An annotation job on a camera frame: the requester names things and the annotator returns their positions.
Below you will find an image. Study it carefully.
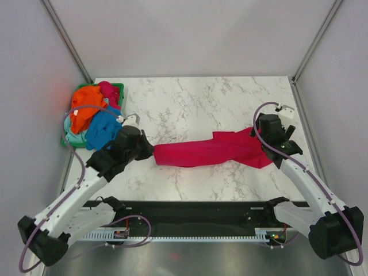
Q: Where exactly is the magenta t shirt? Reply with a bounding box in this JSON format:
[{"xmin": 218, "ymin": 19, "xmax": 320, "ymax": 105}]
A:
[
  {"xmin": 98, "ymin": 81, "xmax": 121, "ymax": 109},
  {"xmin": 154, "ymin": 128, "xmax": 271, "ymax": 169}
]

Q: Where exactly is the orange t shirt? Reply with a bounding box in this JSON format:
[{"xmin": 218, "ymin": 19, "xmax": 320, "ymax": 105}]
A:
[{"xmin": 70, "ymin": 86, "xmax": 108, "ymax": 134}]

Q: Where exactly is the green plastic basket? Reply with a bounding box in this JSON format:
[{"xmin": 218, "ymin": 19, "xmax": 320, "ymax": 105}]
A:
[{"xmin": 62, "ymin": 81, "xmax": 124, "ymax": 150}]

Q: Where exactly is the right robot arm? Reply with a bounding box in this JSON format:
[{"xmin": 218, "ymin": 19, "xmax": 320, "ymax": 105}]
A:
[{"xmin": 251, "ymin": 113, "xmax": 364, "ymax": 266}]

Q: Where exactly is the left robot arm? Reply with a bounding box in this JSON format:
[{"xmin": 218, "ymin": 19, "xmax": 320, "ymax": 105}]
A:
[{"xmin": 18, "ymin": 125, "xmax": 154, "ymax": 266}]

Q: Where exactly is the blue t shirt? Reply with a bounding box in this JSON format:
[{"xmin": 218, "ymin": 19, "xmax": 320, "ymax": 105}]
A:
[{"xmin": 85, "ymin": 106, "xmax": 122, "ymax": 151}]

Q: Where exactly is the light teal t shirt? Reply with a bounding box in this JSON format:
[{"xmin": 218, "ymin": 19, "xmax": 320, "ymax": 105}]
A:
[{"xmin": 64, "ymin": 116, "xmax": 87, "ymax": 144}]

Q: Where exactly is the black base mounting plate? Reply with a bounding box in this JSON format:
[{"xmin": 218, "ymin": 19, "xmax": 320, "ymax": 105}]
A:
[{"xmin": 113, "ymin": 201, "xmax": 284, "ymax": 236}]

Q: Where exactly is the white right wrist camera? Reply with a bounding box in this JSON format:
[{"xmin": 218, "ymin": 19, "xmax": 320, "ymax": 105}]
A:
[{"xmin": 275, "ymin": 104, "xmax": 295, "ymax": 128}]

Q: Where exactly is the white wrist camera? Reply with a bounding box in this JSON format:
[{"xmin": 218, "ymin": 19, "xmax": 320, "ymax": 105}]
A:
[
  {"xmin": 275, "ymin": 104, "xmax": 295, "ymax": 128},
  {"xmin": 116, "ymin": 113, "xmax": 140, "ymax": 127}
]

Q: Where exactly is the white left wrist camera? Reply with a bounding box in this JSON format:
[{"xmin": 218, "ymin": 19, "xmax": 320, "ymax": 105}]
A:
[{"xmin": 116, "ymin": 113, "xmax": 140, "ymax": 127}]

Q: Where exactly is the right side aluminium rail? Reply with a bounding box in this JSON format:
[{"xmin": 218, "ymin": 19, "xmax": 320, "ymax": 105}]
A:
[{"xmin": 289, "ymin": 77, "xmax": 329, "ymax": 187}]

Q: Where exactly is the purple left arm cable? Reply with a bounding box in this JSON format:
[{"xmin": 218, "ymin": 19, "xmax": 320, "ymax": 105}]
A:
[{"xmin": 18, "ymin": 105, "xmax": 121, "ymax": 273}]

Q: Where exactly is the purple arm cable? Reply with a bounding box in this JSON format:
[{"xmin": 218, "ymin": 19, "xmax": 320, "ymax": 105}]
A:
[
  {"xmin": 18, "ymin": 105, "xmax": 121, "ymax": 273},
  {"xmin": 252, "ymin": 101, "xmax": 363, "ymax": 267}
]

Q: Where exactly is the white slotted cable duct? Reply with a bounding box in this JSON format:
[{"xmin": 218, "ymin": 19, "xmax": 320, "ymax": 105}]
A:
[{"xmin": 78, "ymin": 228, "xmax": 270, "ymax": 243}]

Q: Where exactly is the right aluminium corner post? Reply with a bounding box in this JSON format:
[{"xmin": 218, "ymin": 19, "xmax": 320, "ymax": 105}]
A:
[{"xmin": 290, "ymin": 0, "xmax": 344, "ymax": 86}]

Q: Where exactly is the aluminium corner post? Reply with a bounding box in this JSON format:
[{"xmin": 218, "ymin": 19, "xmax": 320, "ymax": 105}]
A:
[
  {"xmin": 290, "ymin": 0, "xmax": 344, "ymax": 86},
  {"xmin": 40, "ymin": 0, "xmax": 93, "ymax": 83}
]

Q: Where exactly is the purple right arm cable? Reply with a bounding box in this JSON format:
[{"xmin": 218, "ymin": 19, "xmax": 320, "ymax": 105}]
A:
[{"xmin": 252, "ymin": 101, "xmax": 363, "ymax": 267}]

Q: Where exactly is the left aluminium corner post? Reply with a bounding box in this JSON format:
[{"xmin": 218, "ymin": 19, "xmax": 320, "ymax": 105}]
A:
[{"xmin": 40, "ymin": 0, "xmax": 93, "ymax": 83}]

